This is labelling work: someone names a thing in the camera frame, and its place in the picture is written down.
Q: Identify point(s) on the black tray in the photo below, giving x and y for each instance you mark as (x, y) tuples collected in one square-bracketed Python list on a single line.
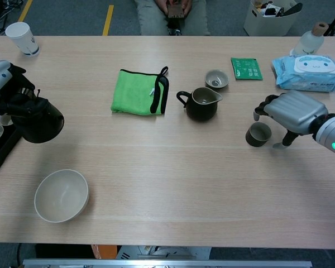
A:
[(0, 153)]

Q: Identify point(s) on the dark brown pitcher with spout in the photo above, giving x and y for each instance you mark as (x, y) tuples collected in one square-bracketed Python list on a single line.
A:
[(202, 111)]

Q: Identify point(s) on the small grey tea bowl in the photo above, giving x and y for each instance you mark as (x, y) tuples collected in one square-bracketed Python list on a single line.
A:
[(217, 78)]

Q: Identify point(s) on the white storage bin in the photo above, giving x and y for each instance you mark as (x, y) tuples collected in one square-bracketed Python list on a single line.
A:
[(268, 25)]

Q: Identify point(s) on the dark green ladle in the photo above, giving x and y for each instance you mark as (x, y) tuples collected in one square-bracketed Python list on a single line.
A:
[(293, 8)]

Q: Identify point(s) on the green cloth with black trim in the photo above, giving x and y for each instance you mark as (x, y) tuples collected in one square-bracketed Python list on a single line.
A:
[(131, 93)]

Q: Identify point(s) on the clear bottle with wooden cap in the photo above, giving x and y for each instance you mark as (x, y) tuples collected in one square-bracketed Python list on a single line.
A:
[(310, 42)]

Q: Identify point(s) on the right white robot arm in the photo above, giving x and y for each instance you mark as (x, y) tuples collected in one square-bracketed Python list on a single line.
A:
[(333, 134)]

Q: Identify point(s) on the large beige bowl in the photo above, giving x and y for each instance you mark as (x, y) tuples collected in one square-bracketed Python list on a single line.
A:
[(61, 196)]

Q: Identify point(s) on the green tea packet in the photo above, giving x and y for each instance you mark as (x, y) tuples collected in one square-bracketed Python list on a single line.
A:
[(246, 69)]

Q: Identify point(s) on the dark green tea cup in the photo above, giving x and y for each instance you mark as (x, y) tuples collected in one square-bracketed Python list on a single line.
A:
[(258, 136)]

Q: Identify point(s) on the blue wet wipes pack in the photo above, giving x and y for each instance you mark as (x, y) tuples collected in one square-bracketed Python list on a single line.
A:
[(307, 74)]

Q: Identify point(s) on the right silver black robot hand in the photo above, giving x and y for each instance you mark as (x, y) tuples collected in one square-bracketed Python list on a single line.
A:
[(296, 111)]

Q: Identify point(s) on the black equipment stand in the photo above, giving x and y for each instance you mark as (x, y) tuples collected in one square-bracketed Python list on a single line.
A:
[(0, 14)]

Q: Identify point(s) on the seated person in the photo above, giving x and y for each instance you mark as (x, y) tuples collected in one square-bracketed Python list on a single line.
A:
[(153, 22)]

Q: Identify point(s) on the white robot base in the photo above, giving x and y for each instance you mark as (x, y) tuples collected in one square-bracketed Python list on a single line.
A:
[(162, 252)]

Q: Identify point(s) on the aluminium rail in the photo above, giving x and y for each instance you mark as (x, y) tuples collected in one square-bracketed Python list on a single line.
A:
[(167, 263)]

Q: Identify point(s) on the brown handheld device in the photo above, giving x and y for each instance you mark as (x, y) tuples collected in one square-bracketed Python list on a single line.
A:
[(176, 11)]

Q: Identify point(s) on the white paper cup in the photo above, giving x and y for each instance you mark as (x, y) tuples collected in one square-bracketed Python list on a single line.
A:
[(22, 39)]

